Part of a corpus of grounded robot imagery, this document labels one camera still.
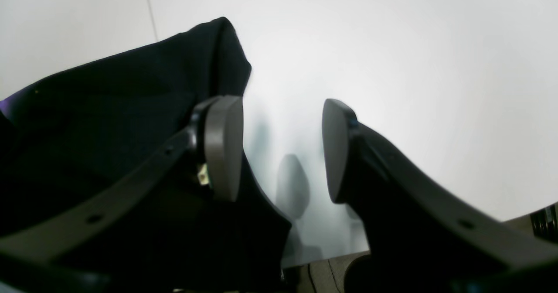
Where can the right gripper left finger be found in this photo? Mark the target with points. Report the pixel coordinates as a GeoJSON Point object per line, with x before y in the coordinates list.
{"type": "Point", "coordinates": [213, 137]}

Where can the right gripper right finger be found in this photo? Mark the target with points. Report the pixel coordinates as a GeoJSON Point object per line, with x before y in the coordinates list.
{"type": "Point", "coordinates": [422, 238]}

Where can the black T-shirt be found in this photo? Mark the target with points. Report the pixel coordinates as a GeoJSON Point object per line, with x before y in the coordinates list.
{"type": "Point", "coordinates": [74, 134]}

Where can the black keyboard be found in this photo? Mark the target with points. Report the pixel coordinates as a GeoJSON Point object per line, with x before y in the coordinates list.
{"type": "Point", "coordinates": [544, 223]}

